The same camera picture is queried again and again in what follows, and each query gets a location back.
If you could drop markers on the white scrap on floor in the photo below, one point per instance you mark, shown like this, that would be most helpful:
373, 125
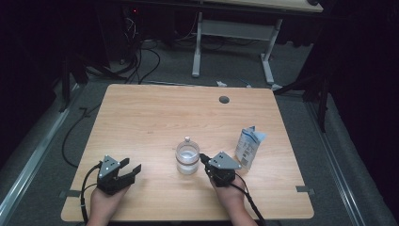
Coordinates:
221, 83

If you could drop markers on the grey round table grommet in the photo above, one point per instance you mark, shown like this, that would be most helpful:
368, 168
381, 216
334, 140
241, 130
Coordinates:
224, 100

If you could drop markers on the black computer with red light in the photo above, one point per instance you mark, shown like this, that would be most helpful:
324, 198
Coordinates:
125, 34

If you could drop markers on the person's right hand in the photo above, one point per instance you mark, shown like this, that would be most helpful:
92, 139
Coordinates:
230, 197

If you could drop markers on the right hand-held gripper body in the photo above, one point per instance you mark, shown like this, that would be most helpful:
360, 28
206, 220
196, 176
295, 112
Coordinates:
222, 164

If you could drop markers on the black tripod stand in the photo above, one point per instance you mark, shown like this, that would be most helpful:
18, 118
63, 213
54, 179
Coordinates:
323, 103

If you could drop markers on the person's left hand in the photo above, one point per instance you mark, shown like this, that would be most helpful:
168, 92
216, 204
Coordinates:
103, 204

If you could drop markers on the metal floor rail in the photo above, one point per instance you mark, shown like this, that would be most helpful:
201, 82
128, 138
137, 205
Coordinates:
34, 157
335, 169

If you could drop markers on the black metal stand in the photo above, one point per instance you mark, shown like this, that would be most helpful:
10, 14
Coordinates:
66, 84

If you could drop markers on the blue white pouch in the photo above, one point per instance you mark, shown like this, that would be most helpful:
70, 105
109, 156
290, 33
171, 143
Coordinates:
247, 147

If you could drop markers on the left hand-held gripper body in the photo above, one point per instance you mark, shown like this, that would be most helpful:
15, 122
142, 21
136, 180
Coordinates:
108, 169

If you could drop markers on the white-framed desk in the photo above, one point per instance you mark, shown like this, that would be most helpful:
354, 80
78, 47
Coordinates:
236, 29

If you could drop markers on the clear glass jar with lid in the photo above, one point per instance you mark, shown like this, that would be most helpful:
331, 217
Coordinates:
187, 157

